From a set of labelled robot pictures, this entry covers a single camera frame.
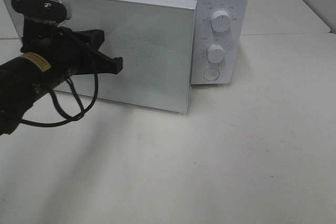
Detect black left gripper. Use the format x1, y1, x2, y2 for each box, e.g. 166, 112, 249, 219
20, 17, 123, 75

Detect white microwave door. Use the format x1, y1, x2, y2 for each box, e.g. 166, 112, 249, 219
4, 0, 197, 113

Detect round door release button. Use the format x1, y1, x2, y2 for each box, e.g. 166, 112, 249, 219
203, 68, 220, 81

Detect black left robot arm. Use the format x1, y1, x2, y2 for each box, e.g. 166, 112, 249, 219
1, 18, 123, 134

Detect white upper power knob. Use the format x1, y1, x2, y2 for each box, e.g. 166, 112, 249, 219
210, 9, 232, 33

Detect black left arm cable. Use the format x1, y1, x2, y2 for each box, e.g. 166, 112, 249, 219
18, 26, 99, 128

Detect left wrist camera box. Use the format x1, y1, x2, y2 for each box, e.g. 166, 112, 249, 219
11, 0, 72, 24

